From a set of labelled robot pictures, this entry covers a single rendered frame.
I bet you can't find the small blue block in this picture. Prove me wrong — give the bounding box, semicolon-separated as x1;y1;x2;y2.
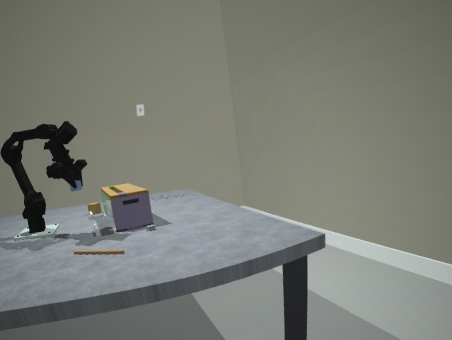
69;181;82;192

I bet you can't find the small brown cardboard box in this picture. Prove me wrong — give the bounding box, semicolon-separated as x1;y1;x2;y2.
88;202;102;215

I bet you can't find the brown wooden stick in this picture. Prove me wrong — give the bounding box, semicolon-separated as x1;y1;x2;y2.
74;250;125;255

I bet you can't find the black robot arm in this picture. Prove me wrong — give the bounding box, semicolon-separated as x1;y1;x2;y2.
1;121;77;234

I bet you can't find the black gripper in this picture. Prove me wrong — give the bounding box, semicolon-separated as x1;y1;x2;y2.
46;148;87;188

